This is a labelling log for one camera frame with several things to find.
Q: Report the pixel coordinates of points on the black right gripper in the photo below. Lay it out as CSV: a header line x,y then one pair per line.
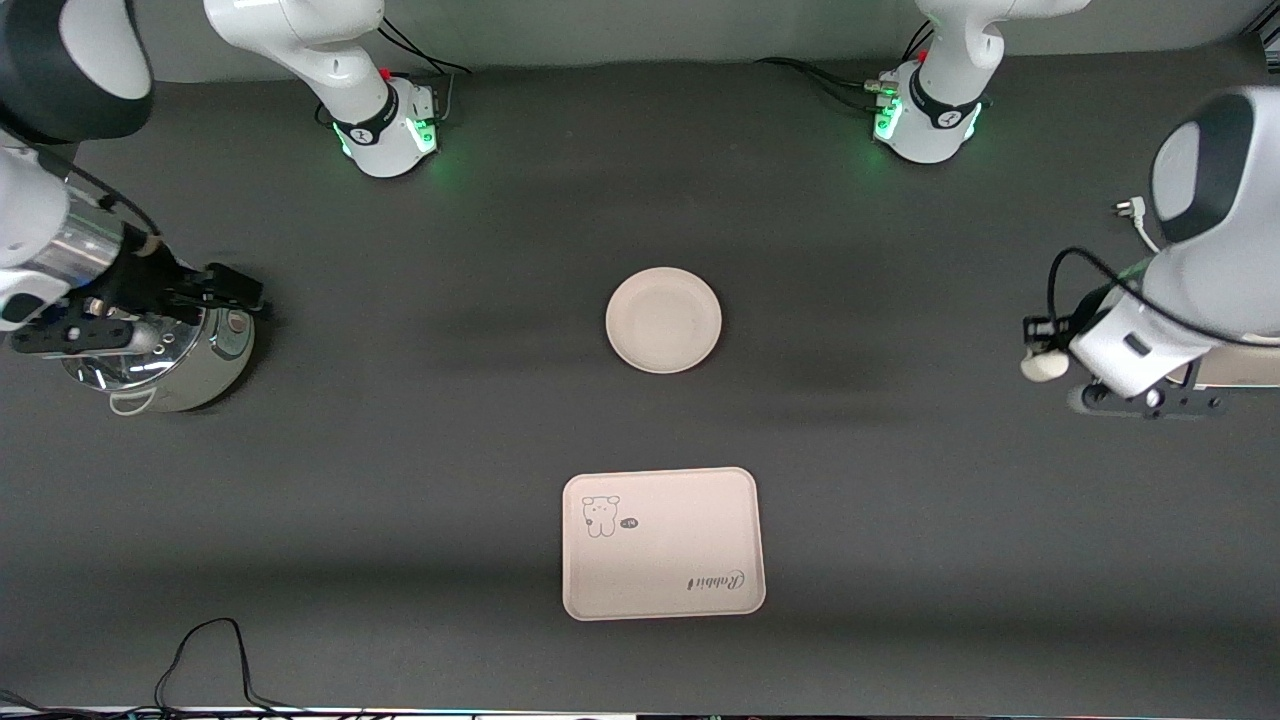
x,y
143,280

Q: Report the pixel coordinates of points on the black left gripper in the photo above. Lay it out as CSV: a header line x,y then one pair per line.
x,y
1043,327

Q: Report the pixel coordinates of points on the white steamed bun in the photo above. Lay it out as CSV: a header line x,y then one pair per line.
x,y
1043,366

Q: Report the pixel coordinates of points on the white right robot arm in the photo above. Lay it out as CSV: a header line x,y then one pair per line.
x,y
330,60

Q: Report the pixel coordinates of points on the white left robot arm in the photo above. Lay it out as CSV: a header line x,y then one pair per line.
x,y
1230,270

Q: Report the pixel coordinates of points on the round beige plate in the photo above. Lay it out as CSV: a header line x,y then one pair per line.
x,y
663,320

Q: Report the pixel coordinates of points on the beige rabbit print tray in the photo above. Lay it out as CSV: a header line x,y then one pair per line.
x,y
665,560

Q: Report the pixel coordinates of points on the pale green electric pot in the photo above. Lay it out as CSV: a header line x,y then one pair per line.
x,y
215,365

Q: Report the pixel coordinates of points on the white flat appliance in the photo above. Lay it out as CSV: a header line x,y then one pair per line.
x,y
1250,370

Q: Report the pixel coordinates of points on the dark grey table cover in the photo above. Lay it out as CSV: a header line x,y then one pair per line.
x,y
400,450

